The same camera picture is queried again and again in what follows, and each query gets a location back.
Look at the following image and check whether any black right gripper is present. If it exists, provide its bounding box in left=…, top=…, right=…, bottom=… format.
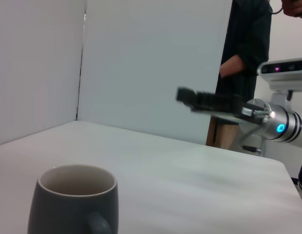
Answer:
left=176, top=86, right=263, bottom=125

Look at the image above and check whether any grey ceramic cup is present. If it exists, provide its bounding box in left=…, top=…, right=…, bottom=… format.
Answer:
left=27, top=165, right=119, bottom=234

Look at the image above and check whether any bystander hand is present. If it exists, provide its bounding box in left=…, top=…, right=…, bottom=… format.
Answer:
left=282, top=0, right=302, bottom=18
left=220, top=55, right=246, bottom=76

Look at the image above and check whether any bystander in dark coat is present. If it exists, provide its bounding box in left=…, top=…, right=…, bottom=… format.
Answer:
left=205, top=0, right=272, bottom=150

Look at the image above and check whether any white stand with black knob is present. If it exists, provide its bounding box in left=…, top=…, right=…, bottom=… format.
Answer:
left=238, top=123, right=267, bottom=158

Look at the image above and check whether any silver camera mount bracket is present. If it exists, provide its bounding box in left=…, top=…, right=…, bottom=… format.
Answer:
left=270, top=89, right=294, bottom=110

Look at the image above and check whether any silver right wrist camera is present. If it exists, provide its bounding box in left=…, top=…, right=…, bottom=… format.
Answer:
left=257, top=57, right=302, bottom=93

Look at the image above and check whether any thin black cable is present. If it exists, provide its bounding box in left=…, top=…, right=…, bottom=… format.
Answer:
left=269, top=0, right=284, bottom=15

